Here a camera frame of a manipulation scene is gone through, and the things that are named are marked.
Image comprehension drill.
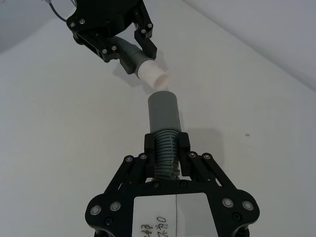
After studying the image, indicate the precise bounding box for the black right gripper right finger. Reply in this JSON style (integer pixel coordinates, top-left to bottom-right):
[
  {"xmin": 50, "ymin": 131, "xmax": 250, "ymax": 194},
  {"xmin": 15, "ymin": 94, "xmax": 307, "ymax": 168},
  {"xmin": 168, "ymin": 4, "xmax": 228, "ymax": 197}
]
[{"xmin": 178, "ymin": 132, "xmax": 238, "ymax": 191}]

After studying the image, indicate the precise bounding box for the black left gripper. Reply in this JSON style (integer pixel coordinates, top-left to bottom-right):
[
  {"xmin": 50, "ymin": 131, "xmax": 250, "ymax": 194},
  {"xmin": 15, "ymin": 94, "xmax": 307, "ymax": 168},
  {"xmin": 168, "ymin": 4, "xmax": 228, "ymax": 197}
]
[{"xmin": 66, "ymin": 0, "xmax": 158, "ymax": 75}]

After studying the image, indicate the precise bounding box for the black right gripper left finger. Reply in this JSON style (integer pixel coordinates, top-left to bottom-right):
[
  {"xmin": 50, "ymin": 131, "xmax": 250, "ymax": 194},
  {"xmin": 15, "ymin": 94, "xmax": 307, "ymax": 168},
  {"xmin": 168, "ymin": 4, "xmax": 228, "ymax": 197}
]
[{"xmin": 104, "ymin": 132, "xmax": 157, "ymax": 195}]

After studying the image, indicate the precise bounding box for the grey pipe with white end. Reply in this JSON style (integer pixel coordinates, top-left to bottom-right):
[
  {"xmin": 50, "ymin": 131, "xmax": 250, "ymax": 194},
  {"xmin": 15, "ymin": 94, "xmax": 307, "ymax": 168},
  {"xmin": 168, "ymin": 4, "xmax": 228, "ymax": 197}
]
[{"xmin": 114, "ymin": 36, "xmax": 174, "ymax": 90}]

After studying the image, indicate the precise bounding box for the grey corrugated hose with cuff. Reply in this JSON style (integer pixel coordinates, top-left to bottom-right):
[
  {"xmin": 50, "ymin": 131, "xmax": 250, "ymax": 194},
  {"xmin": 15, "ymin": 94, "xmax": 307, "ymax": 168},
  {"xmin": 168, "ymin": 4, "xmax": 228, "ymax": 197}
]
[{"xmin": 147, "ymin": 90, "xmax": 184, "ymax": 180}]

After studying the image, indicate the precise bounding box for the thin dark cable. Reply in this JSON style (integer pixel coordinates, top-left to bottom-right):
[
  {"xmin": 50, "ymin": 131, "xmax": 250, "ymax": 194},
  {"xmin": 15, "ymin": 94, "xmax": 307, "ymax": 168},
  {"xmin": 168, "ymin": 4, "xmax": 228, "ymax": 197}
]
[{"xmin": 48, "ymin": 0, "xmax": 69, "ymax": 22}]

